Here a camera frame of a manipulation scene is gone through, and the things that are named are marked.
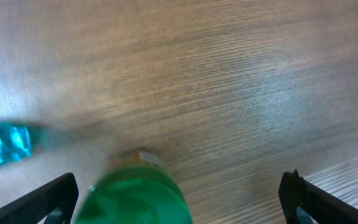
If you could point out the blue mouthwash bottle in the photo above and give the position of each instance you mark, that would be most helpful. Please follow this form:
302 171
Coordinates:
17 140

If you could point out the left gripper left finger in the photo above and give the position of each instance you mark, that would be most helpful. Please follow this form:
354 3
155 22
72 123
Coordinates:
52 203

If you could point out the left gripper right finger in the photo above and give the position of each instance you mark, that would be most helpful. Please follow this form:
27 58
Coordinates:
303 202

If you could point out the green lid jar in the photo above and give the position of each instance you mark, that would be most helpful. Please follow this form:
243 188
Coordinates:
135 189

